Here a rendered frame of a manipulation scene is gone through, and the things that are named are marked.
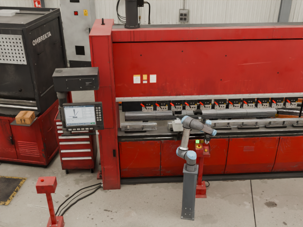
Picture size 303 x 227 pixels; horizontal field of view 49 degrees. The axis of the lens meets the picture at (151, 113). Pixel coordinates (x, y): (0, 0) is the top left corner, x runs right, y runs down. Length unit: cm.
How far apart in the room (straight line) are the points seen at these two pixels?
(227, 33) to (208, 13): 425
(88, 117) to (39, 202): 165
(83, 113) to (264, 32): 241
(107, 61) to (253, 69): 190
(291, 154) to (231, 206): 122
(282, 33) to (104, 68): 223
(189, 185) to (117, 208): 111
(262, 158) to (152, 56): 225
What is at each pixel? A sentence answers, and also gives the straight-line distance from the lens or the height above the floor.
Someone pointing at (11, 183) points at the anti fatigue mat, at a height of 1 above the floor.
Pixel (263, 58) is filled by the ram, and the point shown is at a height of 190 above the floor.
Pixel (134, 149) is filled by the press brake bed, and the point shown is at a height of 63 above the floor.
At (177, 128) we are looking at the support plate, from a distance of 453.
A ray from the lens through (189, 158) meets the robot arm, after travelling 404.
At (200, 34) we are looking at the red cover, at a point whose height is 223.
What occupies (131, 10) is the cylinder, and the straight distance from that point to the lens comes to 418.
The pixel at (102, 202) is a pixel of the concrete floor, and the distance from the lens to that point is 490.
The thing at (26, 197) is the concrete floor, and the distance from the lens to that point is 525.
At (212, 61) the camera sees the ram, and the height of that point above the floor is 188.
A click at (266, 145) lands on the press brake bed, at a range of 511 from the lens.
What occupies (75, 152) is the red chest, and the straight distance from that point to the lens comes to 517.
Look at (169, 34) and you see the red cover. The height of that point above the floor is 224.
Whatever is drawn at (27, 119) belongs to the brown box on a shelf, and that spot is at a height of 107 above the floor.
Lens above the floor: 331
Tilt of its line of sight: 28 degrees down
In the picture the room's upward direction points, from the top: straight up
